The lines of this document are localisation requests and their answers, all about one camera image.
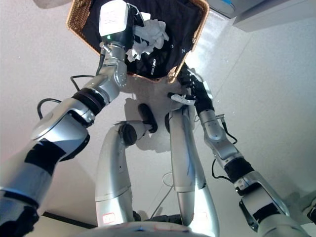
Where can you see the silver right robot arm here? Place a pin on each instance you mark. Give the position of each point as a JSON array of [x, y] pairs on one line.
[[217, 135]]

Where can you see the silver left robot leg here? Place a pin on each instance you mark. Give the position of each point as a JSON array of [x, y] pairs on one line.
[[111, 172]]

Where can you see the white garment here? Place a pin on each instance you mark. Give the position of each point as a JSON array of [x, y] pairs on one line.
[[154, 34]]

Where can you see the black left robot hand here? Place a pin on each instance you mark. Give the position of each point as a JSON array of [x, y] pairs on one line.
[[112, 19]]

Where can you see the silver robot leg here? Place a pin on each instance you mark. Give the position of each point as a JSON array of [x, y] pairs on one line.
[[111, 172], [182, 153]]

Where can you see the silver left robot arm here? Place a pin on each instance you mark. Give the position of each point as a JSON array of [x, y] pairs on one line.
[[59, 130]]

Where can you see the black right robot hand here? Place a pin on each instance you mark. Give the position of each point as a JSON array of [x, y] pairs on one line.
[[203, 98]]

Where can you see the silver right robot leg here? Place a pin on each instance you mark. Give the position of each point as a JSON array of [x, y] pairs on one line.
[[182, 153]]

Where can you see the silver robot torso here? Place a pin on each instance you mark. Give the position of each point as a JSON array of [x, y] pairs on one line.
[[135, 230]]

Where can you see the black garment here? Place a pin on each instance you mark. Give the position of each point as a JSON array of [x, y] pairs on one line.
[[177, 29]]

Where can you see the brown wicker basket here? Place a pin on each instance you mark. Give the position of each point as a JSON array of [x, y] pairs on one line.
[[79, 17]]

